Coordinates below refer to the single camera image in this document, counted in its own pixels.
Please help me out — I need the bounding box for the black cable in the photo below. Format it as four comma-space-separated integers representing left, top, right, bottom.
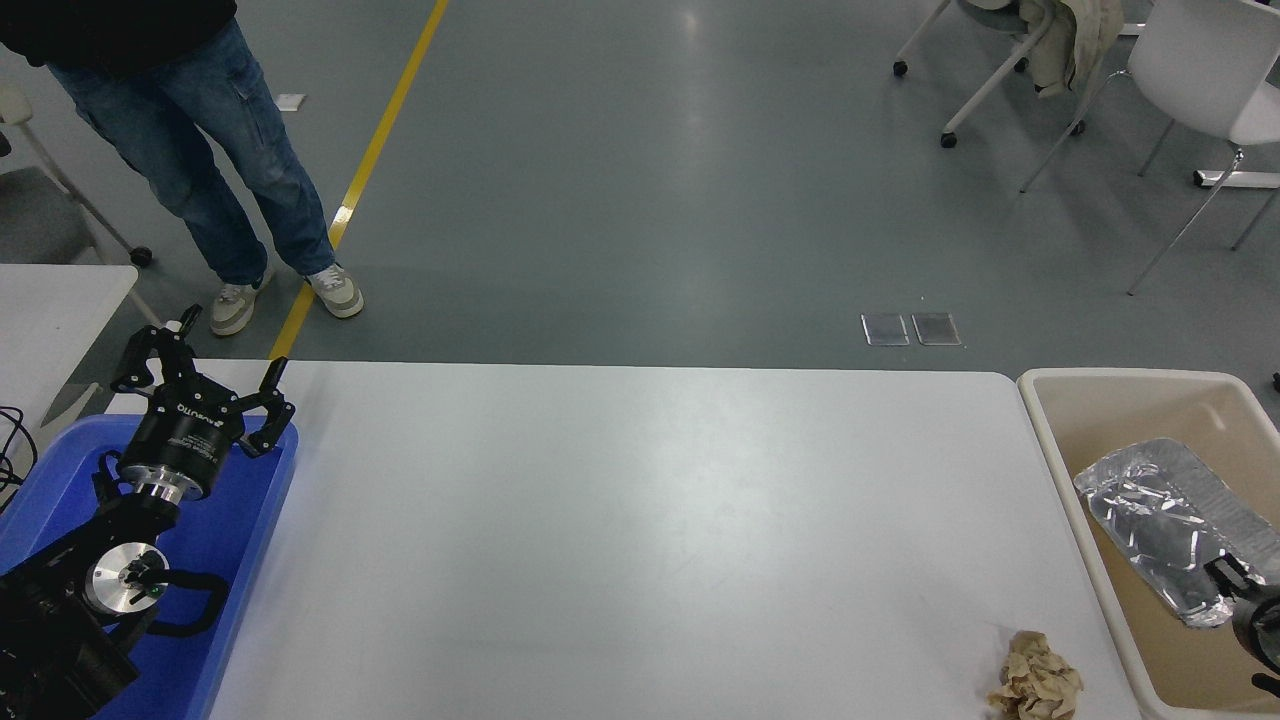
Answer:
0, 405, 39, 511

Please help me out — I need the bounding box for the blue plastic tray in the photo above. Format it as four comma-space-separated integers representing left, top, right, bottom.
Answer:
0, 413, 299, 720

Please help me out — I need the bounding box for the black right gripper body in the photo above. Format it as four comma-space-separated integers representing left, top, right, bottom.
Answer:
1231, 588, 1280, 673

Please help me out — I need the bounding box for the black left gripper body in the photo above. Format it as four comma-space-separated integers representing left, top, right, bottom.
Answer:
117, 398, 247, 497

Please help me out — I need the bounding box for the large pale bin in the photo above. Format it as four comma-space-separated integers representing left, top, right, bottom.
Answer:
1017, 367, 1280, 720

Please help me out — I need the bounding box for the person in blue trousers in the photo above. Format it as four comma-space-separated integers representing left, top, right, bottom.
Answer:
0, 0, 364, 336

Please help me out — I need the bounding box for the yellow floor tape line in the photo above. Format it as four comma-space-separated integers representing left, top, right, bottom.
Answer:
268, 0, 451, 361

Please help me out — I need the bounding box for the white shell chair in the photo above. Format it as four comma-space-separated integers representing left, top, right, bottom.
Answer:
1020, 0, 1280, 296

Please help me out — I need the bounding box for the white side table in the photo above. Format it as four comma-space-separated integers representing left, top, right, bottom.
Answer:
0, 264, 161, 441

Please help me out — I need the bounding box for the grey wheeled chair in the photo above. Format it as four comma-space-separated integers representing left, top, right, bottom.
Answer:
0, 82, 154, 268

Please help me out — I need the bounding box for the crumpled tan paper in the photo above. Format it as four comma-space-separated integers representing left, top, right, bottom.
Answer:
986, 630, 1085, 720

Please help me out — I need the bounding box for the crinkled foil tray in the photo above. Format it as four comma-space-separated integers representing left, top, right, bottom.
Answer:
1073, 437, 1280, 629

